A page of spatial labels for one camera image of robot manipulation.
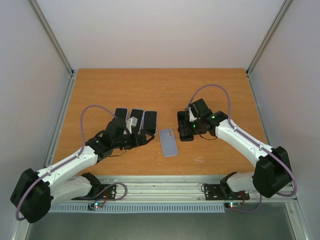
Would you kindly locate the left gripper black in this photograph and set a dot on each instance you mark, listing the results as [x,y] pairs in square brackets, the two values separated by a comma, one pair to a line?
[142,141]

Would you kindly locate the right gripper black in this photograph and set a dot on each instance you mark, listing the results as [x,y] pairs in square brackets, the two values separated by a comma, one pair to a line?
[186,125]

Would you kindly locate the black phone case top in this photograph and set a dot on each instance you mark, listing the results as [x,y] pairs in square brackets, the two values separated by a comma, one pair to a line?
[150,121]

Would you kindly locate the black phone case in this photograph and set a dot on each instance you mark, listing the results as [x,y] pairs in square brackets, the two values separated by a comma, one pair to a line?
[150,121]
[185,128]

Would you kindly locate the light blue phone case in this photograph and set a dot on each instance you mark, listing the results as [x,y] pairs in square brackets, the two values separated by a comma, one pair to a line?
[137,115]

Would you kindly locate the black phone white edge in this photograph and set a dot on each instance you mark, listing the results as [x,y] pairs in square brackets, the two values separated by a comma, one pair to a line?
[137,113]

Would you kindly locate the lavender phone case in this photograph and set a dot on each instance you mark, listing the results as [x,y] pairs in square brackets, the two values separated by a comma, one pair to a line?
[120,113]

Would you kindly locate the black phone green edge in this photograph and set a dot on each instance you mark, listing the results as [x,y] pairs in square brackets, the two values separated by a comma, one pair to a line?
[120,113]

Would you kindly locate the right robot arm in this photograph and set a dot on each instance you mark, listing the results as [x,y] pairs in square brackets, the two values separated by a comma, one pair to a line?
[272,169]

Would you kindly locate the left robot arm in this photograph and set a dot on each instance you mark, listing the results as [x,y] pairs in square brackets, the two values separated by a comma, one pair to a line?
[36,191]

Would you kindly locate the left controller board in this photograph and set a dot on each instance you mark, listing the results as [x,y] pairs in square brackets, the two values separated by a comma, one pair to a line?
[94,206]

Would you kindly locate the controller board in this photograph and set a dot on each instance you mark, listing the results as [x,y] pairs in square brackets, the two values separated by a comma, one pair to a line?
[233,205]
[94,206]

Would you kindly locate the right controller board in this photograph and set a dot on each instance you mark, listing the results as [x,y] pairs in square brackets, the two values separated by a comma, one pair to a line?
[233,205]

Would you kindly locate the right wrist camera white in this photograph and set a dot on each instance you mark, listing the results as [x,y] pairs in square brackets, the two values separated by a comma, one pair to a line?
[191,116]

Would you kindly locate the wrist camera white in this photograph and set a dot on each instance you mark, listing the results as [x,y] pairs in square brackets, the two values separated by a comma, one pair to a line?
[191,116]
[131,123]

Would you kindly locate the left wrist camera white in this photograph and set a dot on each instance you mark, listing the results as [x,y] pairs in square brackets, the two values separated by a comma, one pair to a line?
[131,123]

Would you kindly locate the aluminium rail frame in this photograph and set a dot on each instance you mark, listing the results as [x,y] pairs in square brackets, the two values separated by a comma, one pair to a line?
[158,189]

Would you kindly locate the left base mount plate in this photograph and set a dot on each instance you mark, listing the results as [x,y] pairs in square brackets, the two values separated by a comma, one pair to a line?
[107,190]

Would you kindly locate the base mount plate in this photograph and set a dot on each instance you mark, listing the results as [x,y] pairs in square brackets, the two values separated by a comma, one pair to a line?
[107,190]
[214,192]

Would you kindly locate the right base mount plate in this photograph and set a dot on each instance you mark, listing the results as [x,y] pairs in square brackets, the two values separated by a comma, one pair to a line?
[214,192]

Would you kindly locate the grey slotted cable duct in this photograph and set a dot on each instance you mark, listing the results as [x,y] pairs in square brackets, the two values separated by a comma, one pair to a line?
[141,208]

